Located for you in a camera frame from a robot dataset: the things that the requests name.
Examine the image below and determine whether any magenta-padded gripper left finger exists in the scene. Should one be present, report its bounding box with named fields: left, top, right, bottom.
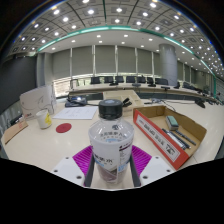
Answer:
left=52, top=145, right=96, bottom=188

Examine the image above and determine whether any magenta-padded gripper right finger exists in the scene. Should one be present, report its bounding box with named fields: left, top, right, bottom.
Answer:
left=129, top=145, right=176, bottom=188

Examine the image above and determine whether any clear black-capped water bottle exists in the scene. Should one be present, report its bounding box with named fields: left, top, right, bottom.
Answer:
left=87, top=98, right=135, bottom=185

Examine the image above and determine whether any red-sided open cardboard box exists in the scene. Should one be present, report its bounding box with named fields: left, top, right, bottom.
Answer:
left=132, top=104, right=208, bottom=171

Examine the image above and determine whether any flat round red coaster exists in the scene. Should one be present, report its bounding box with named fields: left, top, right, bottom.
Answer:
left=55, top=122, right=73, bottom=134

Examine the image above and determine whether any white printed paper sheet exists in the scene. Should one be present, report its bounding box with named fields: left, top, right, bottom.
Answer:
left=52, top=105, right=99, bottom=121

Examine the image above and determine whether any grey whiteboard eraser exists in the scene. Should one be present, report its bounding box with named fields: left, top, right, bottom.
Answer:
left=165, top=115, right=180, bottom=132

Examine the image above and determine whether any white cup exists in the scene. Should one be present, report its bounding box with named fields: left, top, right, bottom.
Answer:
left=35, top=109, right=53, bottom=130

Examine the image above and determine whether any black desk phone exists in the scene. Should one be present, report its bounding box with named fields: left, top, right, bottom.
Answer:
left=64, top=95, right=88, bottom=108

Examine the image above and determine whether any black marker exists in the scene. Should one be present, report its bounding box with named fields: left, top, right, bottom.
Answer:
left=121, top=97, right=134, bottom=108

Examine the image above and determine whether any white paper ream box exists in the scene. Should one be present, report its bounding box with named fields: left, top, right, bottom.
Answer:
left=19, top=84, right=58, bottom=121

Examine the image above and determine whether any brown paper envelope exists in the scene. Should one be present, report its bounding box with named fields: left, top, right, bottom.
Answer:
left=0, top=119, right=29, bottom=145

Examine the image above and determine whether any long curved conference table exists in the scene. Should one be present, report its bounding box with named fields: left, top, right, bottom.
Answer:
left=68, top=82, right=224, bottom=106

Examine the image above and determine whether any row of black office chairs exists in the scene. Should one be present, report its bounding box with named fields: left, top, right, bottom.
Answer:
left=89, top=75, right=201, bottom=91

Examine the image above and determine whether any group of ceiling lights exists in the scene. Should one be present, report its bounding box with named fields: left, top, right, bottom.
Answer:
left=13, top=0, right=224, bottom=78

